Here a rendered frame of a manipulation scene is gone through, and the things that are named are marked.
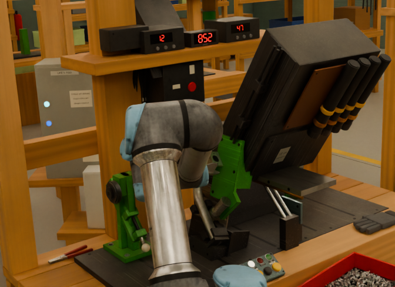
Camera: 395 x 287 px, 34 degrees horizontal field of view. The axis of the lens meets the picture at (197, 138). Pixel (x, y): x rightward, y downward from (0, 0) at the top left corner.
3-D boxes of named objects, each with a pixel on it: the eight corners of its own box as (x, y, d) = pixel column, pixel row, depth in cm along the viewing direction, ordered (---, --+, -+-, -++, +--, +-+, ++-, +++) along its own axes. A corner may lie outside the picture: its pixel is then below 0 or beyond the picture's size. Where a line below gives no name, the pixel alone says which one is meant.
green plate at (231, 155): (250, 204, 213) (261, 142, 210) (231, 204, 208) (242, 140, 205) (227, 195, 222) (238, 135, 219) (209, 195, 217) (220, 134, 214)
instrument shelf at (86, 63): (304, 43, 249) (304, 33, 248) (95, 76, 198) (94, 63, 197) (261, 39, 268) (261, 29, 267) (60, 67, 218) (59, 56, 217)
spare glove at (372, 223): (384, 213, 239) (384, 206, 238) (407, 222, 230) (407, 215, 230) (344, 226, 229) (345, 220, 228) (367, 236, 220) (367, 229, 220)
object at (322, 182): (336, 187, 210) (336, 179, 209) (300, 200, 201) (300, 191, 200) (256, 161, 240) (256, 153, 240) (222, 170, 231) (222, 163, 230)
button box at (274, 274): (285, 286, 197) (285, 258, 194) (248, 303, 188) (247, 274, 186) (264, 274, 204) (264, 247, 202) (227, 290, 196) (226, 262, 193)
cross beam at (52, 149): (302, 106, 285) (302, 86, 283) (19, 172, 212) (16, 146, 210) (294, 104, 289) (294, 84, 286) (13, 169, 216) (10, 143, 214)
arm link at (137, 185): (174, 192, 185) (168, 156, 189) (135, 196, 183) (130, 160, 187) (171, 200, 192) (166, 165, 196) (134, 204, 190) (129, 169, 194)
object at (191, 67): (206, 101, 227) (204, 59, 223) (165, 109, 218) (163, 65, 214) (185, 96, 237) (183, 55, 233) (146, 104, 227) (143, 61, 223)
